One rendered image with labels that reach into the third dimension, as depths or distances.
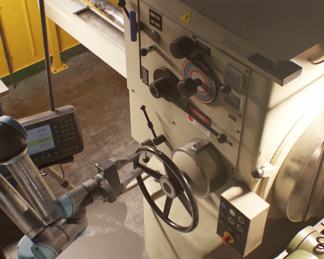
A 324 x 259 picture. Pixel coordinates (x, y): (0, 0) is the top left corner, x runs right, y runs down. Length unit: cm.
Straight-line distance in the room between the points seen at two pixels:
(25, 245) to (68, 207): 28
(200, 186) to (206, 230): 79
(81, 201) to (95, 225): 181
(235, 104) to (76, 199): 62
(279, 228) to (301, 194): 74
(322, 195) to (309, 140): 39
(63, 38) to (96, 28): 173
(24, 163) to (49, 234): 28
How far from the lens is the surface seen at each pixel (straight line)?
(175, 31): 192
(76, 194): 177
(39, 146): 242
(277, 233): 282
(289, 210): 214
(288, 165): 200
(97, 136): 414
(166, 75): 204
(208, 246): 274
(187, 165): 202
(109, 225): 356
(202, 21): 184
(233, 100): 181
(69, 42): 483
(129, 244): 347
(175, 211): 286
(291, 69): 166
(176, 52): 185
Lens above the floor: 286
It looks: 43 degrees down
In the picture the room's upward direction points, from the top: straight up
